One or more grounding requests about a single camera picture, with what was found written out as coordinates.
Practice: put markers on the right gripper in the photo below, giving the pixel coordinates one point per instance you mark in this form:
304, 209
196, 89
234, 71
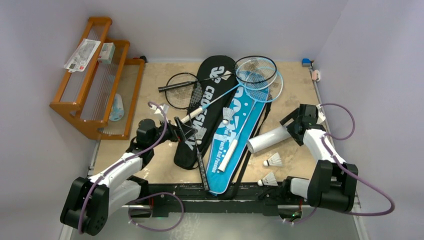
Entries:
293, 127

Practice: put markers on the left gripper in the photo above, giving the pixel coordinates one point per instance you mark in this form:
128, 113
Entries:
174, 130

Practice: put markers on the white shuttlecock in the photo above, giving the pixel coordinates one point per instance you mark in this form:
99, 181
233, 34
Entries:
200, 133
227, 115
274, 161
268, 180

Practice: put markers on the black racket handle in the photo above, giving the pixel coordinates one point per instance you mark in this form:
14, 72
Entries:
184, 91

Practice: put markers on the white shuttlecock tube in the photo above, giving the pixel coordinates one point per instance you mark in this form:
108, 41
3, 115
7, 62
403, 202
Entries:
267, 139

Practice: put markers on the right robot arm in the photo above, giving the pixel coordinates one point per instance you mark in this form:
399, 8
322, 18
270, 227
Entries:
332, 185

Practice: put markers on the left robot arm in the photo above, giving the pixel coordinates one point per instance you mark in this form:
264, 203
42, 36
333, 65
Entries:
91, 200

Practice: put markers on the blue white wipes pack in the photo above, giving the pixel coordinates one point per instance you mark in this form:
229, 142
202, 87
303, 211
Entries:
117, 109

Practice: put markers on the blue racket bag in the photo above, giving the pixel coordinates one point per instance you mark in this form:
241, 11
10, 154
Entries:
245, 119

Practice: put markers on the black Crossway racket bag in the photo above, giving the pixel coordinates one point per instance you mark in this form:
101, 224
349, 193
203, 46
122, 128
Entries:
210, 118

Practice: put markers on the blue clip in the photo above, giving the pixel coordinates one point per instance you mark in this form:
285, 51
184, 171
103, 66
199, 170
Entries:
306, 63

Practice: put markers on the wooden shelf rack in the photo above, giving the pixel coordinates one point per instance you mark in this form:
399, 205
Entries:
84, 99

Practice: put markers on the small white green box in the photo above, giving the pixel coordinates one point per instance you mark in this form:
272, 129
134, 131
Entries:
106, 53

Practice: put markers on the white plastic package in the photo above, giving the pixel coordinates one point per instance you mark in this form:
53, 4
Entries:
82, 56

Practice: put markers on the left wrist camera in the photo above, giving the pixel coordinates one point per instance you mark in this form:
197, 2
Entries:
160, 112

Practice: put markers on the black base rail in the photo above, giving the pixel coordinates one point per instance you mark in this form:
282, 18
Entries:
240, 198

